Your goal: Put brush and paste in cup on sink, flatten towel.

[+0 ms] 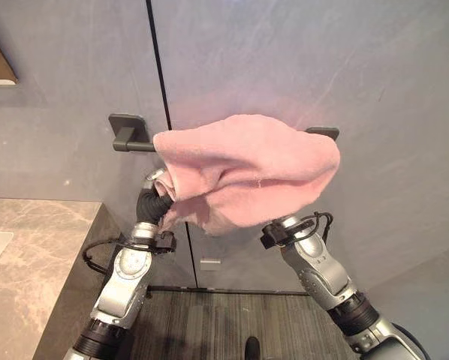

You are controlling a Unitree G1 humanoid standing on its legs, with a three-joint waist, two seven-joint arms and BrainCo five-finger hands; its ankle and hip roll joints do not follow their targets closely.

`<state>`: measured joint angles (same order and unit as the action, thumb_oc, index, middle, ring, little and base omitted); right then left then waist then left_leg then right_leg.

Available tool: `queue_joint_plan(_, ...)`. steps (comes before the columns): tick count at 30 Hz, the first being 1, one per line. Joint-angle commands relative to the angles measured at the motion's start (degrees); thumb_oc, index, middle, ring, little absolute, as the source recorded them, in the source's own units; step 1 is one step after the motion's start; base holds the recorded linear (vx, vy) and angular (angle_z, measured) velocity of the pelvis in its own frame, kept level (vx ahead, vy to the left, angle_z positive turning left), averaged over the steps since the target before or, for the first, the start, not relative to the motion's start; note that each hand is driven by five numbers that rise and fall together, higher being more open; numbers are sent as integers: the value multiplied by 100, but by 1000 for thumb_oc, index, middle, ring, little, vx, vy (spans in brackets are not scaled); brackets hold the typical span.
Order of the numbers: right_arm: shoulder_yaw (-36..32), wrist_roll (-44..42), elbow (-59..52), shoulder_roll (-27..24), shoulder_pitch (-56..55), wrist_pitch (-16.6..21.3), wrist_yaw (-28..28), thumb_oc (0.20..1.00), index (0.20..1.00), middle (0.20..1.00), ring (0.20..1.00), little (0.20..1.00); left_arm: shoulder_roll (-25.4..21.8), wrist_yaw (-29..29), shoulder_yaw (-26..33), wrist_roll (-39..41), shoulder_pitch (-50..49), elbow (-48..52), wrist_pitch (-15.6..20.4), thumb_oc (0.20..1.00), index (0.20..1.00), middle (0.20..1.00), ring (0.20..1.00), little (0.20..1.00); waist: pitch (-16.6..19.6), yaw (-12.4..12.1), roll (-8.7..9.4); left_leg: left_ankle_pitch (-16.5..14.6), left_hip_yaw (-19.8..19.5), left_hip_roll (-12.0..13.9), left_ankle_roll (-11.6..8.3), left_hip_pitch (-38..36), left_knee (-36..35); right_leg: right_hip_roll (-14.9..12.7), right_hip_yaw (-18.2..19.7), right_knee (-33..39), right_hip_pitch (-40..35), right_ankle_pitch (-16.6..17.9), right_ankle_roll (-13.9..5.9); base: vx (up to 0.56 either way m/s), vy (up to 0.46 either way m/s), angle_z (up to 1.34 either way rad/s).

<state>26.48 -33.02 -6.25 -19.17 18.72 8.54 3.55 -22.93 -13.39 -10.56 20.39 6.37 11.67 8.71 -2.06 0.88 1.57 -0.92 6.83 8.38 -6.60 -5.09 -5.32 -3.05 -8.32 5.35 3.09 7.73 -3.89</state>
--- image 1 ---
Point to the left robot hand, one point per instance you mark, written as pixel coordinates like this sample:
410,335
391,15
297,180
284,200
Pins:
151,202

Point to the pink terry towel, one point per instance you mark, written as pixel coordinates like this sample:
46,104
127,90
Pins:
247,161

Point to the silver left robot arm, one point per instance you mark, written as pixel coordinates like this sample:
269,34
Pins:
121,285

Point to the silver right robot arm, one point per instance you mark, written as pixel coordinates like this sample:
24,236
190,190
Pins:
329,277

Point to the dark grey towel bar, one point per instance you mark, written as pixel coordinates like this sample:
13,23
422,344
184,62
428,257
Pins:
128,137

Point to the marble sink counter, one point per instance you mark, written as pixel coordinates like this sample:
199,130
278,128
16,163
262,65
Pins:
25,270

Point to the silver door stopper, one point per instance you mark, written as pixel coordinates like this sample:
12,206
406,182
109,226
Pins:
210,264

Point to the dark robot foot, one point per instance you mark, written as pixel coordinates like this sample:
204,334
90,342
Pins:
252,348

